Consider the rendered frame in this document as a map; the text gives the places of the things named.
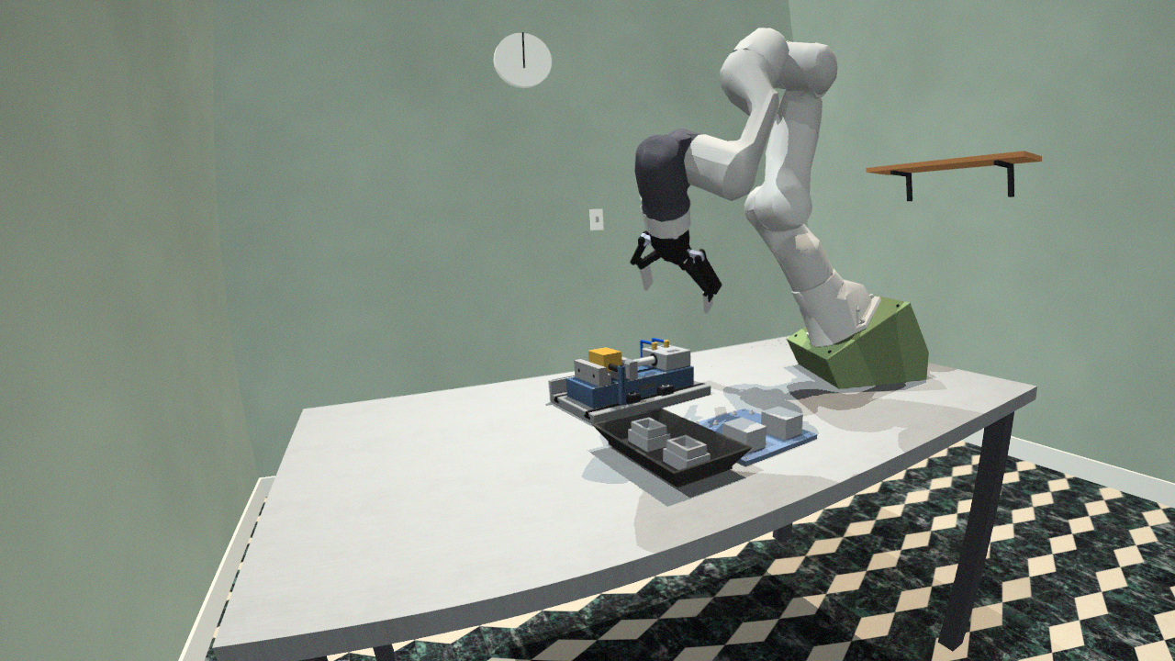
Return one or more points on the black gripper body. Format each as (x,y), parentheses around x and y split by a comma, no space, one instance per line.
(670,246)

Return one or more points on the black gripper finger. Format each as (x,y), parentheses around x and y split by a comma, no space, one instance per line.
(704,276)
(644,263)

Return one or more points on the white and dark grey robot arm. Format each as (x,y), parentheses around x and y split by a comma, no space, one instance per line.
(833,308)

